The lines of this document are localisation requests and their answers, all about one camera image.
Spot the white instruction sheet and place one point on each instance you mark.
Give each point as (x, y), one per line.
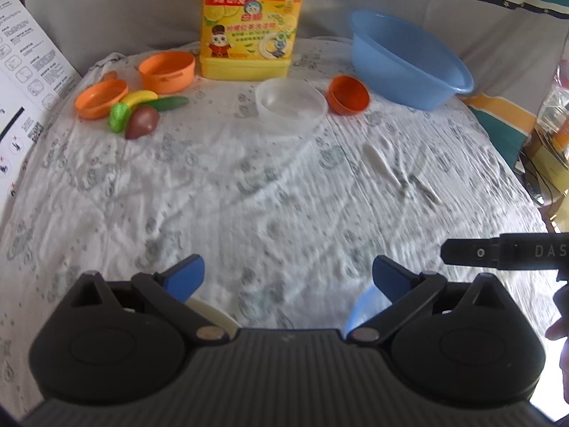
(26, 98)

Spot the blue translucent bowl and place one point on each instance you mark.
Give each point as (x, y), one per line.
(362, 309)

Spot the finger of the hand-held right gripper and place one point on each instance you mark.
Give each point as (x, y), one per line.
(471, 252)

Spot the dark green toy cucumber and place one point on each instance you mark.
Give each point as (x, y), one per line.
(171, 103)

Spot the white round plate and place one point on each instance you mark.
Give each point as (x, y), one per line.
(213, 316)

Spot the clear plastic bowl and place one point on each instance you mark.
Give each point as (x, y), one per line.
(291, 106)

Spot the light green toy fruit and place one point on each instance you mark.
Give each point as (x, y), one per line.
(119, 118)

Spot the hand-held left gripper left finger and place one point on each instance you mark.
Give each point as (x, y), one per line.
(186, 275)

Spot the orange toy pot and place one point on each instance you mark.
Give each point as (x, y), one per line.
(166, 73)

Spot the brown toy fruit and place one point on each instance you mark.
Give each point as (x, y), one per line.
(142, 123)

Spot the blue plastic basin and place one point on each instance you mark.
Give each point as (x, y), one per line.
(400, 66)

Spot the yellow detergent bottle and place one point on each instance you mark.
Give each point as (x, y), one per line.
(249, 53)

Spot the yellow cardboard box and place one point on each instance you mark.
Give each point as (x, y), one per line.
(551, 164)

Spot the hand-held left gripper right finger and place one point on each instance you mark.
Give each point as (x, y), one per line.
(391, 275)

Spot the teal yellow striped cushion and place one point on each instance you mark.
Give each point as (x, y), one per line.
(498, 133)

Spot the white cat-print cloth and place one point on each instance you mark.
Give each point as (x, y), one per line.
(266, 213)

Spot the small orange bowl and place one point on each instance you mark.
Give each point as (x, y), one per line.
(349, 95)

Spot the yellow toy banana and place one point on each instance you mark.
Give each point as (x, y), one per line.
(140, 97)

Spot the grey teal sofa cover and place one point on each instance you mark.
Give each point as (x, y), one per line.
(111, 18)

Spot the orange plastic plate dish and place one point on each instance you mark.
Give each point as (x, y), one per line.
(100, 100)

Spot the person's right hand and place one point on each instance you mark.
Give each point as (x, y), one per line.
(561, 320)

